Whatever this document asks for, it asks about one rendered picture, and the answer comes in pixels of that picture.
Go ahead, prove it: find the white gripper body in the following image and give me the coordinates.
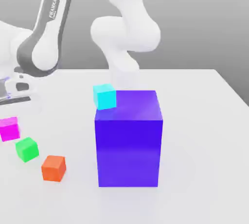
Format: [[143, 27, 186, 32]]
[[0, 93, 35, 112]]

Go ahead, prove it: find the small magenta cube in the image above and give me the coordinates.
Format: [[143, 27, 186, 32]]
[[0, 116, 21, 142]]

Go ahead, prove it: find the small green cube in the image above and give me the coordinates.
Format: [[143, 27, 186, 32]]
[[15, 136, 40, 163]]

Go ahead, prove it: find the small orange cube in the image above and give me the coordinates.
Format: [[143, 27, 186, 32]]
[[41, 155, 67, 183]]

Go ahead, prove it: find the small cyan cube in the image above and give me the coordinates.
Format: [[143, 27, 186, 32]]
[[92, 83, 117, 111]]

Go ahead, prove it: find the large purple box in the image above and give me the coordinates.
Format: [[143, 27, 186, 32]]
[[94, 90, 163, 188]]

